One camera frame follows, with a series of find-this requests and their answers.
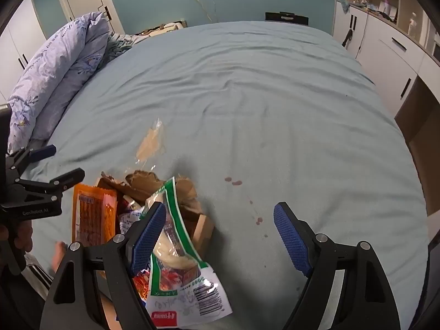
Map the white packet with blue print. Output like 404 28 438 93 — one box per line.
119 206 145 238

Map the bed with light blue sheet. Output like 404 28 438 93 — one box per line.
10 21 430 330

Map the black chair back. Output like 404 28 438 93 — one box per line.
265 11 309 26

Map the person's left hand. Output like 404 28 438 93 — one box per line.
0 217 34 265

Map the purple floral quilt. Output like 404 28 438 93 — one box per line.
7 11 112 153

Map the person's foot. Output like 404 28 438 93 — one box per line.
51 241 69 272

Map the torn cardboard box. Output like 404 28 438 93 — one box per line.
96 169 215 260

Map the green white snack packet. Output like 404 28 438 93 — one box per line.
142 177 232 329

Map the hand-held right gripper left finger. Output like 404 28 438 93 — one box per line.
40 201 167 330

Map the black hanging strap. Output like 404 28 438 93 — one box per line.
342 14 356 47

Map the teal patterned cloth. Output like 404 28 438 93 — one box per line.
103 34 145 66

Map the white wardrobe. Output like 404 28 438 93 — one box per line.
0 0 49 100

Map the dark striped cloth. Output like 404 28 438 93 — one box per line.
22 252 56 299

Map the clear packet of beige snack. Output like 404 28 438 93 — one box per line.
135 117 166 164

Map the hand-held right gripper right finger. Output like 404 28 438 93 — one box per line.
273 202 401 330

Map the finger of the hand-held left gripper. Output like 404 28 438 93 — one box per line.
5 145 57 173
14 167 86 197

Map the white cabinet with drawers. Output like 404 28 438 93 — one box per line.
332 0 440 145

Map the beige patterned pillow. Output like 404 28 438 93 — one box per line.
136 20 188 37

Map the orange snack packet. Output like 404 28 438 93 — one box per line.
71 183 118 248

